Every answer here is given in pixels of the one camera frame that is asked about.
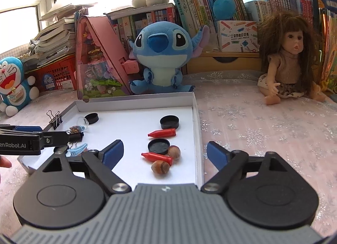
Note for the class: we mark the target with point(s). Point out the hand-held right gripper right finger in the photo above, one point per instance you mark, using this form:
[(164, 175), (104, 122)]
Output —
[(217, 154)]

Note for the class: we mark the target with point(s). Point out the small black binder clip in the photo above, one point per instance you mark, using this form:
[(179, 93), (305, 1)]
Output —
[(54, 121)]

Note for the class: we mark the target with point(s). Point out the person's left hand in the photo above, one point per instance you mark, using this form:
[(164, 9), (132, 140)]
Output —
[(4, 162)]

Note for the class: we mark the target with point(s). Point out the red bottle-shaped plastic piece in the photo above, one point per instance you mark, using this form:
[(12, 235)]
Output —
[(156, 157), (162, 133)]

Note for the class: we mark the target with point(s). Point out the white cardboard box tray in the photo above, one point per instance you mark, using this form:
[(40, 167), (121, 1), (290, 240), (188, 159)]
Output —
[(131, 123)]

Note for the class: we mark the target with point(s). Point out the clear plastic dome lid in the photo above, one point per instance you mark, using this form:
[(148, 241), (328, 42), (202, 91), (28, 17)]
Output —
[(82, 122)]

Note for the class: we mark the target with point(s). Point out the row of upright books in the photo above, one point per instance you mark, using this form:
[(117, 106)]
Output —
[(200, 4)]

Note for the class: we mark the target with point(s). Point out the pink snowflake tablecloth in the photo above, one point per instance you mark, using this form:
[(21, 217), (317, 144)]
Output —
[(263, 128)]

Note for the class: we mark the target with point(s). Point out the blue cat plush toy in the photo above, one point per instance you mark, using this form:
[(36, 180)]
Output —
[(13, 83)]

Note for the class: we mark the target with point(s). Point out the pink triangular toy house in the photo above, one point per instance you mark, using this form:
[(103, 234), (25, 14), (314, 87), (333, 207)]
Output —
[(97, 62)]

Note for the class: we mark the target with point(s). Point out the black round cap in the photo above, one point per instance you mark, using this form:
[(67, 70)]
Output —
[(169, 122), (60, 149), (92, 118), (158, 146)]

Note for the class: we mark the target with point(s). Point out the printed cardboard box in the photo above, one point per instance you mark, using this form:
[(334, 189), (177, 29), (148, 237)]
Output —
[(237, 36)]

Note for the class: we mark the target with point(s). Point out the gold foil sheets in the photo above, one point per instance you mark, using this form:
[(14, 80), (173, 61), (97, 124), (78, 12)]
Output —
[(329, 49)]

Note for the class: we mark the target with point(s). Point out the light blue plastic clip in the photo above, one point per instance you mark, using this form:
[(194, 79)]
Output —
[(77, 149)]

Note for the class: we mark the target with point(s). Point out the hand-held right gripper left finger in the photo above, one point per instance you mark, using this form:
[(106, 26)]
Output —
[(113, 153)]

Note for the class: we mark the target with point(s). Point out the wooden drawer box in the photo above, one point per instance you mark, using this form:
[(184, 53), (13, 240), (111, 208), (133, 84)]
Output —
[(205, 62)]

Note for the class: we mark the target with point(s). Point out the brown-haired doll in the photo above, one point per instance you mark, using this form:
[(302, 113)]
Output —
[(287, 57)]

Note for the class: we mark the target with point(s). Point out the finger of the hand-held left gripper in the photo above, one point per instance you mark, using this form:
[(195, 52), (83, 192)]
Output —
[(29, 128), (60, 137)]

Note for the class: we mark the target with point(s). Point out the blue big-eared plush toy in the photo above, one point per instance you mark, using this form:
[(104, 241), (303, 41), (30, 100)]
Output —
[(160, 57)]

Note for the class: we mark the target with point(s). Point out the brown nut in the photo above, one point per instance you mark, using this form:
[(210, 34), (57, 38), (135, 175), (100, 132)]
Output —
[(75, 129), (160, 167), (174, 152)]

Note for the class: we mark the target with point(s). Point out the large black binder clip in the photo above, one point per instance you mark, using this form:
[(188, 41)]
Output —
[(71, 144)]

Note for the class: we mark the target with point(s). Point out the red basket with blue label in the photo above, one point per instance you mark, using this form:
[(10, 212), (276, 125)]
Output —
[(58, 75)]

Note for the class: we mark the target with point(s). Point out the stack of books and papers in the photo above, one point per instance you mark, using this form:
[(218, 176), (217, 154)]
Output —
[(58, 39)]

